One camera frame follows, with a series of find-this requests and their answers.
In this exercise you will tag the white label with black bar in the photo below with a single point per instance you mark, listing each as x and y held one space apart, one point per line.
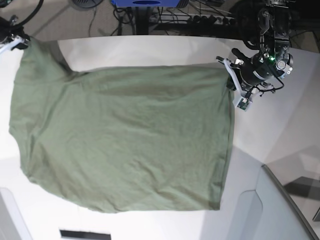
83 235

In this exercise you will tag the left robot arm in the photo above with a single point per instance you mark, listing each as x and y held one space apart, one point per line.
264 26

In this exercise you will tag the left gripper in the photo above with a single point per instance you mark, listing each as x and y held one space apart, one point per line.
253 71

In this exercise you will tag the green t-shirt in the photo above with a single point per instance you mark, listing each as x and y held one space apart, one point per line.
126 138

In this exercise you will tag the black power strip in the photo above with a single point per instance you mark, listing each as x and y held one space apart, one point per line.
212 20

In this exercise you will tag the blue bin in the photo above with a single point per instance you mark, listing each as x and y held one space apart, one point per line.
145 3

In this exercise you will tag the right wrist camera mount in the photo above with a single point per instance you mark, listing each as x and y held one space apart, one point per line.
9 43

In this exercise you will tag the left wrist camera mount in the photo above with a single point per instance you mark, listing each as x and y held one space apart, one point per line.
244 96

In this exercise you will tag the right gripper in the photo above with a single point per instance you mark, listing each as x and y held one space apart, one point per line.
8 31

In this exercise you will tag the grey metal table-side rail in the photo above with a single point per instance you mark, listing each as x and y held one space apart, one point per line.
292 205

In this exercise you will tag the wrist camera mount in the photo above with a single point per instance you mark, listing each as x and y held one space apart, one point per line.
9 43
244 96

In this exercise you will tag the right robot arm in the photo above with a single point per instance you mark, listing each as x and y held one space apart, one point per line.
10 8

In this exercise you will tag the black floor fan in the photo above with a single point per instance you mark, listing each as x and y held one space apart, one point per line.
86 4

